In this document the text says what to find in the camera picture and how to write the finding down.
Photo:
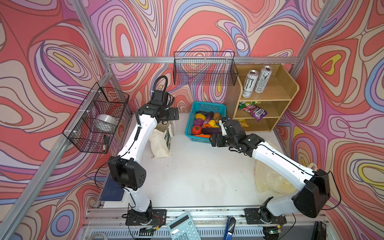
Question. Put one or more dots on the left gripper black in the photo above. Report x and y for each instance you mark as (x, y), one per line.
(171, 116)

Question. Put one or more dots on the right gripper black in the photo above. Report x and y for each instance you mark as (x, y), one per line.
(219, 136)

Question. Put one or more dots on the dark purple toy eggplant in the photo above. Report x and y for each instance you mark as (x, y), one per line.
(210, 131)

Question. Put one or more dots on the orange toy carrot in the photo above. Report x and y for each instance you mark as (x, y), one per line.
(203, 136)

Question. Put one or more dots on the beige canvas tote bag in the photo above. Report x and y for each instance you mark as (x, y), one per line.
(161, 140)

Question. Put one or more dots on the teal plastic basket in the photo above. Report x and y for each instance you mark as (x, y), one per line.
(203, 108)

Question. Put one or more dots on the green snack packet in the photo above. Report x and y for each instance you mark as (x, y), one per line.
(242, 105)

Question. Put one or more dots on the yellowish plastic grocery bag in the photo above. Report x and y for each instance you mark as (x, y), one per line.
(267, 179)

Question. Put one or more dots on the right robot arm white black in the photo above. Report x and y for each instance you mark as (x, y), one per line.
(312, 187)

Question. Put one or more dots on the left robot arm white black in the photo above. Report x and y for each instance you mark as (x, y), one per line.
(125, 168)

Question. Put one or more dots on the yellow toy lemon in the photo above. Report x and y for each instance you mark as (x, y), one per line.
(212, 123)

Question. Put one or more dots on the brown toy potato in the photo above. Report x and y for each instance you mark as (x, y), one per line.
(216, 117)

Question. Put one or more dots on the red toy tomato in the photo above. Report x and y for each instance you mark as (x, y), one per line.
(197, 130)

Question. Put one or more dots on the yellow toy corn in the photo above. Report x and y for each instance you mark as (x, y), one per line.
(200, 116)

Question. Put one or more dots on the light purple toy eggplant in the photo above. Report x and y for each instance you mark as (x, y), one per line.
(209, 117)

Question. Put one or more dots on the purple toy onion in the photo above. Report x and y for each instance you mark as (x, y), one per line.
(198, 122)

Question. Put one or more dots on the yellow chip packet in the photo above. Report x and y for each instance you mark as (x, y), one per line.
(243, 123)

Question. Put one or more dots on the silver tape roll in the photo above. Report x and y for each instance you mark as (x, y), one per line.
(105, 124)

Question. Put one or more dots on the wooden shelf unit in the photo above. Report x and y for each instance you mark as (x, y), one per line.
(277, 96)

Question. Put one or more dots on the white Monster can left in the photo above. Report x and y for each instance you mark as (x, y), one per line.
(250, 82)

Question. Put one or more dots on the white energy can right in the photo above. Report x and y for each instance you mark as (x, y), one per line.
(264, 76)

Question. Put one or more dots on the teal calculator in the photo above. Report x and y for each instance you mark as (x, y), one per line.
(183, 228)

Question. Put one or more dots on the blue book on table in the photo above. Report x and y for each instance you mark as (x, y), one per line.
(112, 192)

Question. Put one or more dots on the black device bottom right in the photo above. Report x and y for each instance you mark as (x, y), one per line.
(319, 231)

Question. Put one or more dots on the black wire basket back wall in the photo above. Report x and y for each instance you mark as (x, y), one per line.
(205, 68)

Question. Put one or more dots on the black wire basket wall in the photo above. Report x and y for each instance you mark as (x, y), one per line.
(205, 68)
(99, 100)

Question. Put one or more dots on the blue handled tool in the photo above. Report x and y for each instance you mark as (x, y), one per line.
(230, 228)

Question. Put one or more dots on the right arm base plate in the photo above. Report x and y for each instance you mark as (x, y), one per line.
(259, 216)

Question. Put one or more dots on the black wire basket left wall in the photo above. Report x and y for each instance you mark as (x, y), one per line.
(99, 100)

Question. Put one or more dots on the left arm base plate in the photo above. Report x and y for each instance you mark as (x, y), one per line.
(155, 218)

